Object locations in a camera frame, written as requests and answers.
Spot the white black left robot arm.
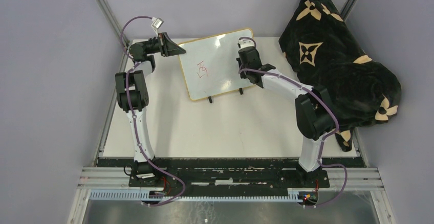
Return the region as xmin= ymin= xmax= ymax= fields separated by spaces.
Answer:
xmin=115 ymin=32 xmax=186 ymax=187

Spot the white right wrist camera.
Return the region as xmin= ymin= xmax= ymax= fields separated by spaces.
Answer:
xmin=237 ymin=39 xmax=256 ymax=49

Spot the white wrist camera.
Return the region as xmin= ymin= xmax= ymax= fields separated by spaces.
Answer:
xmin=151 ymin=17 xmax=164 ymax=30
xmin=237 ymin=39 xmax=256 ymax=49

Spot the left aluminium frame post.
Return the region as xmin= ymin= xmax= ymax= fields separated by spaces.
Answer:
xmin=96 ymin=0 xmax=129 ymax=49

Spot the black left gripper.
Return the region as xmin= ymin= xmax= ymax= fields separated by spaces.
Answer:
xmin=142 ymin=32 xmax=187 ymax=57

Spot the grey toothed cable rail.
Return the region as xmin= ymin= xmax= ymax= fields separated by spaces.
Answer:
xmin=89 ymin=189 xmax=309 ymax=204

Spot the small electronics board with led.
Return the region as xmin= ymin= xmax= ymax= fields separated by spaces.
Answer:
xmin=297 ymin=192 xmax=319 ymax=206

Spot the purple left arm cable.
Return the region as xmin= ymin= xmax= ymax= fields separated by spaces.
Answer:
xmin=120 ymin=15 xmax=186 ymax=207

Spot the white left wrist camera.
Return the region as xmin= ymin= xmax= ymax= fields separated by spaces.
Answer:
xmin=151 ymin=17 xmax=164 ymax=30

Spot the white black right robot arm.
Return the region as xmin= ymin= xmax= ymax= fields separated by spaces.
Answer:
xmin=236 ymin=47 xmax=339 ymax=187

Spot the black floral plush blanket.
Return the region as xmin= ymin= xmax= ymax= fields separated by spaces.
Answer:
xmin=278 ymin=0 xmax=402 ymax=152

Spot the yellow framed whiteboard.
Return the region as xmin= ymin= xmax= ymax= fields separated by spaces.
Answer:
xmin=179 ymin=28 xmax=253 ymax=101

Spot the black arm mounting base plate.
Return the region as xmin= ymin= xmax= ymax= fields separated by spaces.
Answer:
xmin=96 ymin=158 xmax=330 ymax=197

